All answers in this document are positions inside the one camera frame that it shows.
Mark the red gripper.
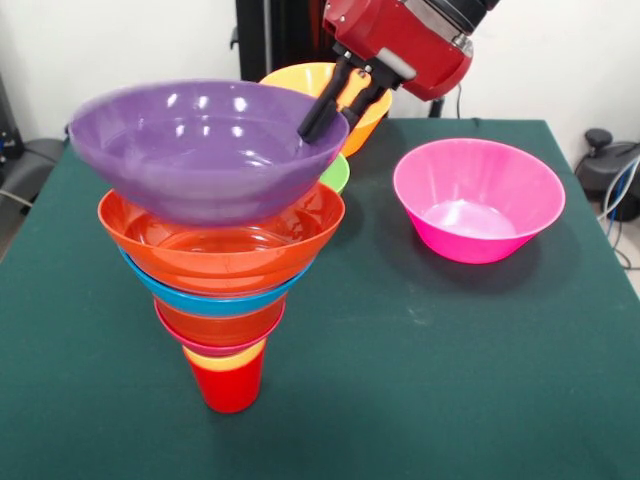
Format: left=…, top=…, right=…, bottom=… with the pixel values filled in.
left=297, top=0, right=475, bottom=142

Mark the purple bowl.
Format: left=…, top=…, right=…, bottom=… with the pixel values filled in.
left=67, top=80, right=351, bottom=225

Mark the large red-orange bowl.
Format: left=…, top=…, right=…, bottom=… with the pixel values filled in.
left=97, top=183, right=346, bottom=297

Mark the blue bowl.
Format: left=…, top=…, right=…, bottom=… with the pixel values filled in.
left=118, top=248, right=313, bottom=319

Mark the small orange bowl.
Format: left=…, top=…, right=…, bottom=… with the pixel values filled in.
left=155, top=296, right=287, bottom=349

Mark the small crimson bowl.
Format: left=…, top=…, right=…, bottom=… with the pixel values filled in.
left=154, top=305, right=279, bottom=359

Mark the stack of yellow cups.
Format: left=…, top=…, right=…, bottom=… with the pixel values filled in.
left=182, top=336, right=269, bottom=374

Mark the red cup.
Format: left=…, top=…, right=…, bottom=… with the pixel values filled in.
left=187, top=350, right=267, bottom=415

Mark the large light orange bowl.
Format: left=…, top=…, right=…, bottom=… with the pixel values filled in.
left=260, top=62, right=394, bottom=158

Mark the green bowl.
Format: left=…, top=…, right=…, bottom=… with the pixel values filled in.
left=318, top=153, right=351, bottom=195

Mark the large magenta bowl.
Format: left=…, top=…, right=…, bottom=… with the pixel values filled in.
left=393, top=138, right=567, bottom=265

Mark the dark green table cloth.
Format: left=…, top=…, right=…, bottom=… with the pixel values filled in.
left=0, top=113, right=640, bottom=480

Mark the black chair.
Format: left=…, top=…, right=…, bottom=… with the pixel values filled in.
left=0, top=75, right=81, bottom=211

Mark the black wall cable with plug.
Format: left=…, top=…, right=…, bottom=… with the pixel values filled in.
left=428, top=85, right=463, bottom=119

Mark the black device with cables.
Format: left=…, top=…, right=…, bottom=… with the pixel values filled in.
left=575, top=128, right=640, bottom=223

